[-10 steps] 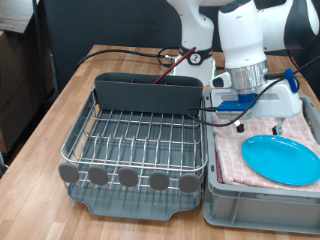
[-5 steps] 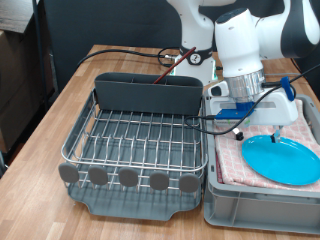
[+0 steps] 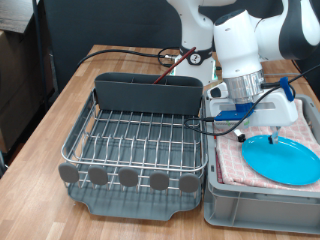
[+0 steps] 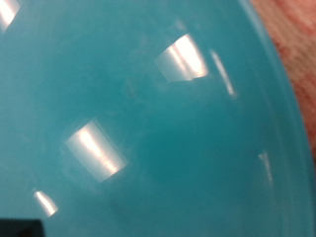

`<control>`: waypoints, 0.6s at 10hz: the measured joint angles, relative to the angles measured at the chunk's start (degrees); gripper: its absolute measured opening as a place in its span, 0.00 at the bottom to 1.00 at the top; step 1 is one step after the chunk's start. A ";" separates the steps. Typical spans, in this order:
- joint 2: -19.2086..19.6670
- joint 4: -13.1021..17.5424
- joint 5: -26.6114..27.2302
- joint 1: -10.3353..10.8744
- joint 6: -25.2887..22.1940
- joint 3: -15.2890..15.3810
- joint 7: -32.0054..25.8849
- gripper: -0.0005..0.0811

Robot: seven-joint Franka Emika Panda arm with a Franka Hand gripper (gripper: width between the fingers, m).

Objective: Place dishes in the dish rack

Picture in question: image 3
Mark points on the grey plastic crate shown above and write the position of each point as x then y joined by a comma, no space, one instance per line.
260,213

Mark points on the pink checkered cloth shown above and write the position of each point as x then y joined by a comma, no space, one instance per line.
233,160

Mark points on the black vertical pole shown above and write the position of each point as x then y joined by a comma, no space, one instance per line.
39,50

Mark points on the dark grey cutlery holder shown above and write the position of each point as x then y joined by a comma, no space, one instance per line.
150,96

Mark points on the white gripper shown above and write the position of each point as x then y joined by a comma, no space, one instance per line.
276,111

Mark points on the blue plastic plate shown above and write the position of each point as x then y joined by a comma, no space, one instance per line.
283,163

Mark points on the wooden shelf board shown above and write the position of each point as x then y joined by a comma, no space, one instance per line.
15,15

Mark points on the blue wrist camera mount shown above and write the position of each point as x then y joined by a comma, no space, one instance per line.
233,115

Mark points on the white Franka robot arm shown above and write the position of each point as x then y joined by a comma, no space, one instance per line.
233,43

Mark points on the black backdrop curtain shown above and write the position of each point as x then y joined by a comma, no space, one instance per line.
100,23

